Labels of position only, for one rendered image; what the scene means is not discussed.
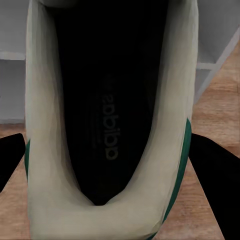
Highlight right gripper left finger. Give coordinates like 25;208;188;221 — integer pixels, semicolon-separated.
0;133;26;193

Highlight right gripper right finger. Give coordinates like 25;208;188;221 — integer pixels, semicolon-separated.
188;133;240;240

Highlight gym shoe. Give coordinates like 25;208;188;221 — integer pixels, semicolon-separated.
24;0;199;240

